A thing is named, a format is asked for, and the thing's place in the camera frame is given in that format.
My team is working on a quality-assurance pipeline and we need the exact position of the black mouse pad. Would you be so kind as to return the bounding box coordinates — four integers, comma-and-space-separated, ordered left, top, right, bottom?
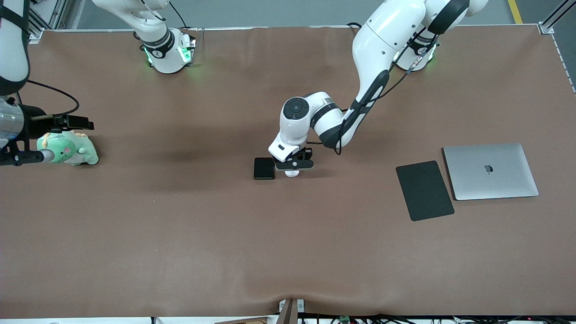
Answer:
396, 160, 455, 222

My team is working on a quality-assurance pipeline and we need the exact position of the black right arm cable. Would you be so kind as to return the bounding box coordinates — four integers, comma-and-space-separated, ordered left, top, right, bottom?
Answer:
18, 80, 81, 120

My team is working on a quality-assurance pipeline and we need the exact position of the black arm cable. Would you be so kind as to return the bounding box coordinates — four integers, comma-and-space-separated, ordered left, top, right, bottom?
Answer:
333, 27, 439, 156
18, 80, 81, 120

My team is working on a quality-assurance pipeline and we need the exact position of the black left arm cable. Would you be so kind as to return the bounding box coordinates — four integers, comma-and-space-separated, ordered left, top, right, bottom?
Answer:
333, 27, 439, 156

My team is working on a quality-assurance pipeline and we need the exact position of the metal bracket with brown post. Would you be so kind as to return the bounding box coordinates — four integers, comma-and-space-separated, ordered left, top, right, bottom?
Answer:
277, 298, 306, 324

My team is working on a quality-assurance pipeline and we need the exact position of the green plush toy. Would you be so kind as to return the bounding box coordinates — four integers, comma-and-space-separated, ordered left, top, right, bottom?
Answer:
37, 130, 99, 167

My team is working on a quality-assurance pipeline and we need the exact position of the silver laptop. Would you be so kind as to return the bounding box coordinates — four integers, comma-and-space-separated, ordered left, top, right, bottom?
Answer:
442, 143, 540, 201

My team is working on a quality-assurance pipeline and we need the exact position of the brown table cover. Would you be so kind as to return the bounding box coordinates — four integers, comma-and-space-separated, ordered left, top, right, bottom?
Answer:
0, 25, 576, 318

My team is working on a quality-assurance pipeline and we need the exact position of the aluminium frame profile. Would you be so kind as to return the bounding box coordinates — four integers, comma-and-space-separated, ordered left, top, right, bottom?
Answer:
539, 0, 576, 35
28, 0, 68, 44

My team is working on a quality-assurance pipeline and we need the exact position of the black smartphone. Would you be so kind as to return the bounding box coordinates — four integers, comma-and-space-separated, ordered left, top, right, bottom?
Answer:
254, 157, 275, 180

